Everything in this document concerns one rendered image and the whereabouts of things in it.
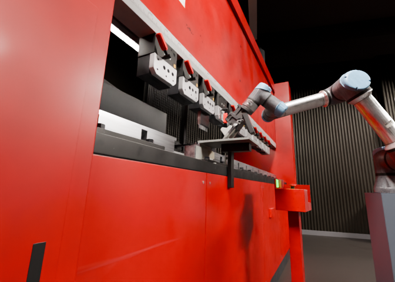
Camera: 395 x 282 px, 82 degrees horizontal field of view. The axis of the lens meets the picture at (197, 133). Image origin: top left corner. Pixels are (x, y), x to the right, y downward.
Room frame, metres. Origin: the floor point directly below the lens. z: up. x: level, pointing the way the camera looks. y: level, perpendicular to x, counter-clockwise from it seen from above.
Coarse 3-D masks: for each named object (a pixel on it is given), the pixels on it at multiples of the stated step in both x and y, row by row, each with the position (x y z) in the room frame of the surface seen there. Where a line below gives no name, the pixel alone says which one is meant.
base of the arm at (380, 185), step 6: (378, 174) 1.17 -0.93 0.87; (384, 174) 1.14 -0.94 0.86; (390, 174) 1.12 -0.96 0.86; (378, 180) 1.17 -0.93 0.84; (384, 180) 1.14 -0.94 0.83; (390, 180) 1.12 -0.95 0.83; (378, 186) 1.17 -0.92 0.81; (384, 186) 1.15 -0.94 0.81; (390, 186) 1.12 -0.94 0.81; (378, 192) 1.17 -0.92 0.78; (384, 192) 1.14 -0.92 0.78; (390, 192) 1.12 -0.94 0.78
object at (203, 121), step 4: (200, 112) 1.16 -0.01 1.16; (200, 116) 1.16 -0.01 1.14; (204, 116) 1.19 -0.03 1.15; (208, 116) 1.24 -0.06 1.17; (200, 120) 1.16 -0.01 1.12; (204, 120) 1.20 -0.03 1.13; (208, 120) 1.24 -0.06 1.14; (200, 124) 1.17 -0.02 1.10; (204, 124) 1.20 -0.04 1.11; (208, 124) 1.24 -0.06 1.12; (200, 128) 1.18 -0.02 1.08; (204, 128) 1.22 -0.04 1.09; (208, 128) 1.25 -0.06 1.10
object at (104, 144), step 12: (96, 132) 0.46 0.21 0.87; (96, 144) 0.46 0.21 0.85; (108, 144) 0.48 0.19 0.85; (120, 144) 0.51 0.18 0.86; (132, 144) 0.55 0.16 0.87; (120, 156) 0.52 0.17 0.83; (132, 156) 0.55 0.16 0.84; (144, 156) 0.59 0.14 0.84; (156, 156) 0.63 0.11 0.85; (168, 156) 0.68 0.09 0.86; (180, 156) 0.74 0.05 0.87; (192, 168) 0.81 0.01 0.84; (204, 168) 0.90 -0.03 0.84; (216, 168) 1.00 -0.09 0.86; (264, 180) 1.84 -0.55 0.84
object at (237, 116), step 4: (236, 108) 1.14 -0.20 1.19; (240, 108) 1.12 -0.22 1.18; (244, 108) 1.09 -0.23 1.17; (232, 112) 1.14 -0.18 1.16; (236, 112) 1.12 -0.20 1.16; (240, 112) 1.12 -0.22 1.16; (244, 112) 1.11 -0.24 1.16; (248, 112) 1.11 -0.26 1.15; (228, 116) 1.13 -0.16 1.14; (232, 116) 1.12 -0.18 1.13; (236, 116) 1.11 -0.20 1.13; (240, 116) 1.12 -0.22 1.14; (228, 120) 1.12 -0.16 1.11; (232, 120) 1.12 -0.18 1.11; (236, 120) 1.11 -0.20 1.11; (240, 120) 1.10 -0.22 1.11; (244, 120) 1.11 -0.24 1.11; (232, 124) 1.12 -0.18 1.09; (240, 124) 1.11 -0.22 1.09; (244, 124) 1.15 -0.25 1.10; (236, 128) 1.12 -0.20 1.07; (240, 128) 1.16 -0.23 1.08
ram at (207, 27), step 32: (128, 0) 0.62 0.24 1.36; (160, 0) 0.76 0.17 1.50; (192, 0) 0.98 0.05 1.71; (224, 0) 1.36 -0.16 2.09; (160, 32) 0.78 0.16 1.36; (192, 32) 0.99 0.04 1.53; (224, 32) 1.37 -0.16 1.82; (192, 64) 1.00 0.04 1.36; (224, 64) 1.37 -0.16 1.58; (256, 64) 2.19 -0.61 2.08; (224, 96) 1.37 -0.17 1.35
